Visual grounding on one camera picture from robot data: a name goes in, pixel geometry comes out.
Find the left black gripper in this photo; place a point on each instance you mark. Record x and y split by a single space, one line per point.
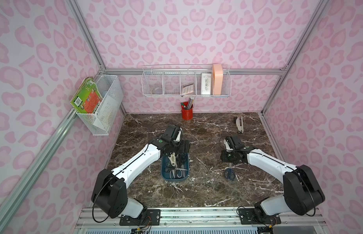
183 147

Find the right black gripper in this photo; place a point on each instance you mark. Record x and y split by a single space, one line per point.
229 156

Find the cream kitchen scissors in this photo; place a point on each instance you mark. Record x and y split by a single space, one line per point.
172 159

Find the blue handled scissors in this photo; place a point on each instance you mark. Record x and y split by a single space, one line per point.
229 173

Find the pink scissors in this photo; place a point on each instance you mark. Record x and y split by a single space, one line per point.
176 174

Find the all black scissors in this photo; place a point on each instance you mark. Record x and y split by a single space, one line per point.
181 160

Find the black handled silver scissors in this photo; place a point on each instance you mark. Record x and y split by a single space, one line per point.
171 169

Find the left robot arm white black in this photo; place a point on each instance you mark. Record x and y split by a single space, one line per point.
110 190

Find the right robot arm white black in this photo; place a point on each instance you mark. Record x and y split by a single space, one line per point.
301 190

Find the teal plastic storage box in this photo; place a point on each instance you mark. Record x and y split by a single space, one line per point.
166 176

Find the pink box on shelf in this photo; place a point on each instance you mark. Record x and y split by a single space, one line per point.
217 73

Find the beige thread snips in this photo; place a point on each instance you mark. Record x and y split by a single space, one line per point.
239 124

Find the red pen cup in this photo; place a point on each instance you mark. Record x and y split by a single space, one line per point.
187 114

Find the pens in cup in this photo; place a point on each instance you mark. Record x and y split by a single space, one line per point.
189 104

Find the small pink calculator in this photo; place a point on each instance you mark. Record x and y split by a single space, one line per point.
188 89

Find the clear tape roll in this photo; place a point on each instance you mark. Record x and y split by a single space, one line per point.
157 90

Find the white card pack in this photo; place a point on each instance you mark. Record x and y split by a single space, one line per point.
206 83

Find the white paper sheet in basket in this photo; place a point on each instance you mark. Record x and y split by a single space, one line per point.
106 113

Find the green red booklet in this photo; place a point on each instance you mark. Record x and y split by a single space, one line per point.
87 98

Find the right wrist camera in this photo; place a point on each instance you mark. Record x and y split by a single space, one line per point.
233 143

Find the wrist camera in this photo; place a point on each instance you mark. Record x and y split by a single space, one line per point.
172 134
233 143

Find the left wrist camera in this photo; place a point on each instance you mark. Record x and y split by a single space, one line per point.
172 134

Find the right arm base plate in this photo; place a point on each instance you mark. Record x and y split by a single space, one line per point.
254 216

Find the white wire wall shelf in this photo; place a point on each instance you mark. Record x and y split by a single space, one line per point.
171 78

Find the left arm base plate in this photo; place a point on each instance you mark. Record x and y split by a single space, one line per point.
149 215

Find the white wire side basket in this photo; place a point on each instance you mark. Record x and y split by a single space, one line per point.
107 85

